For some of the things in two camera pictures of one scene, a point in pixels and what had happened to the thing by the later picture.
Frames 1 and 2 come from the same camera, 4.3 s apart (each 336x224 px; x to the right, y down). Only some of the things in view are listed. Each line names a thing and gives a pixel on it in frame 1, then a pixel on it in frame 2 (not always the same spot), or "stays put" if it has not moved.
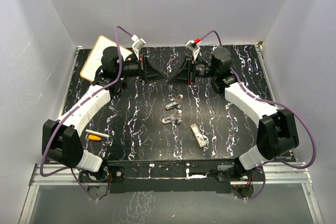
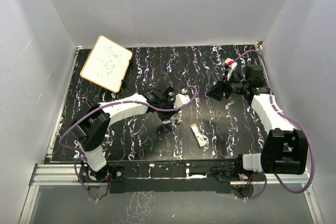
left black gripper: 152,74 -> 167,116
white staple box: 198,135 stays put
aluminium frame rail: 65,177 stays put
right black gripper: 181,76 -> 216,92
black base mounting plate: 161,177 stays put
